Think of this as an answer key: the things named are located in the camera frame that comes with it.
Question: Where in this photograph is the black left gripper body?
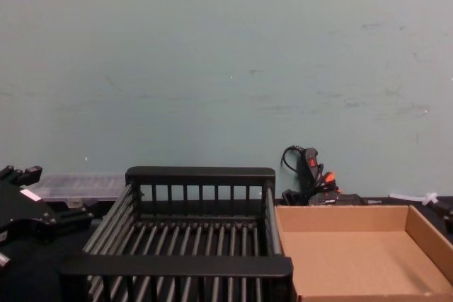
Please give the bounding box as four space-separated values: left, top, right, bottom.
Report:
0 178 58 247

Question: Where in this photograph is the clear plastic case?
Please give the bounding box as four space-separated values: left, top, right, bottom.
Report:
25 174 127 208

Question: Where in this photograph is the black table cloth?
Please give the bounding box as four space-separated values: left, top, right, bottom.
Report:
0 192 453 302

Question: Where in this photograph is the shallow brown cardboard tray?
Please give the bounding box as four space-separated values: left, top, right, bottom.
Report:
274 204 453 302

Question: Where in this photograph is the black rack with steel bars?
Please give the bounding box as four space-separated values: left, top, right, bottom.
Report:
58 166 294 302

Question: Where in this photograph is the black corded tool red switch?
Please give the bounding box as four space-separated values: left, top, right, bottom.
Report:
281 145 366 207

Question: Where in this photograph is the plain pale wall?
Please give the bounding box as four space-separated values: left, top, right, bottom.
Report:
0 0 453 207

